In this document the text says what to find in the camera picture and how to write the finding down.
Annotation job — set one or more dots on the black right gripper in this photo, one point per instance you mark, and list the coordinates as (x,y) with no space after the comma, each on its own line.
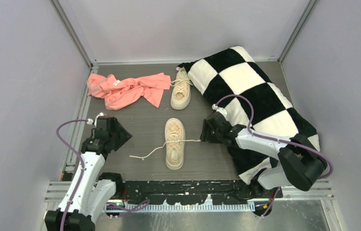
(206,134)

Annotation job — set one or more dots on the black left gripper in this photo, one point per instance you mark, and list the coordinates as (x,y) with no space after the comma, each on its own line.
(124,136)

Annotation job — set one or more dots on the beige sneaker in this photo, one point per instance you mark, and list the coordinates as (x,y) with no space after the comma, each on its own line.
(181,94)
(175,140)

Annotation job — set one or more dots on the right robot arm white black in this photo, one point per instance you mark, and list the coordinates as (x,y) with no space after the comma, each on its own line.
(299,164)

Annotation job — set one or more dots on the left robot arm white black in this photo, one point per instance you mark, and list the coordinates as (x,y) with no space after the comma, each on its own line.
(90,190)

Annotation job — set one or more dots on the pink cloth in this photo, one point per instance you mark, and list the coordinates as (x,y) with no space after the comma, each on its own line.
(118,94)

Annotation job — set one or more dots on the black white checkered pillow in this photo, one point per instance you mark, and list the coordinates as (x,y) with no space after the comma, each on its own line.
(233,80)

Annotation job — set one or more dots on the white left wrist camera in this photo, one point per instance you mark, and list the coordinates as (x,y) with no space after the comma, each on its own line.
(93,122)

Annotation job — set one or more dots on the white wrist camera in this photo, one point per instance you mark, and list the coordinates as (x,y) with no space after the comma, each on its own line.
(221,110)
(93,122)

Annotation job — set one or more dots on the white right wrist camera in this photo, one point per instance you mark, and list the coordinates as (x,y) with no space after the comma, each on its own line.
(221,110)

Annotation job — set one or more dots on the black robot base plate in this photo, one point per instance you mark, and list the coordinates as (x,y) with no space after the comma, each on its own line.
(191,192)

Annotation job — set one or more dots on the aluminium front rail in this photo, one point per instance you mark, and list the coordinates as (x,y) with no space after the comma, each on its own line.
(321,190)

